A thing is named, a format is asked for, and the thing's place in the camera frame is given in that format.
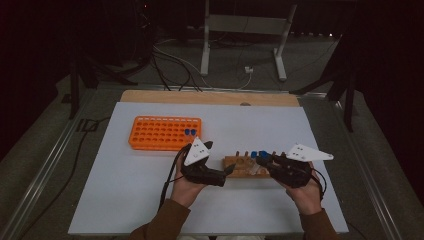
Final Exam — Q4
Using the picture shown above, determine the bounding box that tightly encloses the white floor cable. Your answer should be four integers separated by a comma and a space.
154, 44, 216, 90

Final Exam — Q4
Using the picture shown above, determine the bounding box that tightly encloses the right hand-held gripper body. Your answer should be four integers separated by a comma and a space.
265, 143, 335, 189

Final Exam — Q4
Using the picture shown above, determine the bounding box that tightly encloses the hand-held gripper cable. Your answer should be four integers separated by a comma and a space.
158, 143, 193, 211
309, 166, 328, 203

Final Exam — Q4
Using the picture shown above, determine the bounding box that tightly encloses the person's right hand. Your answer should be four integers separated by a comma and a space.
283, 161, 324, 216

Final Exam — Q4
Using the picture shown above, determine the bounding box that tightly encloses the black cable bundle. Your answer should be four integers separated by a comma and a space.
151, 46, 203, 93

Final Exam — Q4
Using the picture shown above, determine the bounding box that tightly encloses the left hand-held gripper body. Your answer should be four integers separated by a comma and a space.
179, 135, 228, 188

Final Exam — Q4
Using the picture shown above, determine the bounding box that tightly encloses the black tripod stand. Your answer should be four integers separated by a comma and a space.
289, 33, 358, 133
64, 49, 139, 121

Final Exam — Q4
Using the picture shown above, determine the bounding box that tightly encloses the left hand-held gripper cable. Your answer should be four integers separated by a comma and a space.
158, 143, 193, 211

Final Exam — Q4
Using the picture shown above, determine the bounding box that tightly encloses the person's left hand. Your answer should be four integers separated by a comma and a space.
170, 154, 208, 210

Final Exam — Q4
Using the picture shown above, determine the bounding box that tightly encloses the white plug with cable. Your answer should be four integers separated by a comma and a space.
237, 65, 255, 90

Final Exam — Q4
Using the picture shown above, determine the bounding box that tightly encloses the black floor cable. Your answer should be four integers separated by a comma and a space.
18, 116, 111, 240

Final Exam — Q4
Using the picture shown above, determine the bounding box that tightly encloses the white table sheet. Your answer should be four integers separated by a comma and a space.
67, 101, 350, 236

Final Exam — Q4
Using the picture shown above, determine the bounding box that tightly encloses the white metal stand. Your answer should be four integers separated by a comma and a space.
199, 0, 298, 82

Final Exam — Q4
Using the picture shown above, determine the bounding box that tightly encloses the metal floor rail frame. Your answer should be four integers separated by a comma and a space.
0, 83, 404, 240

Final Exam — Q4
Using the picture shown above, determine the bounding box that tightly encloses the black floor bracket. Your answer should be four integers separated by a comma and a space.
75, 118, 100, 133

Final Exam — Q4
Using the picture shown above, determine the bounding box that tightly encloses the orange plastic test tube rack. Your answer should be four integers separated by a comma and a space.
128, 115, 203, 153

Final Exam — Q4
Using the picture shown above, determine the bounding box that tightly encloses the wooden test tube rack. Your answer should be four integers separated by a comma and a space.
222, 150, 288, 179

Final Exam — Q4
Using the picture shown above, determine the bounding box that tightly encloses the right hand-held gripper cable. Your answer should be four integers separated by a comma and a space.
309, 166, 328, 203

